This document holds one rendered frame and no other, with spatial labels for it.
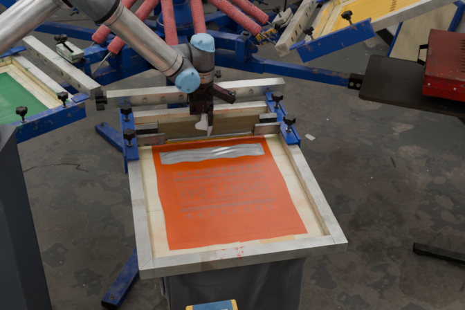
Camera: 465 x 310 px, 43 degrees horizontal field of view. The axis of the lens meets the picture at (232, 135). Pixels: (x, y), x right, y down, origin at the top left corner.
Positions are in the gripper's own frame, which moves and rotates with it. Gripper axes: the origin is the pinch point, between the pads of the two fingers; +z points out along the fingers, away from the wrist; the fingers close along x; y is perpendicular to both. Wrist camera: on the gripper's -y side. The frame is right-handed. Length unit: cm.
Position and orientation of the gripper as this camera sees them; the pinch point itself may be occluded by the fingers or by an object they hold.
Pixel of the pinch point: (208, 129)
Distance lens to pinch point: 209.0
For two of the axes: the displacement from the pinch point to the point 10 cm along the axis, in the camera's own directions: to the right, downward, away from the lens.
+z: -0.3, 8.2, 5.7
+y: -9.8, 1.0, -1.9
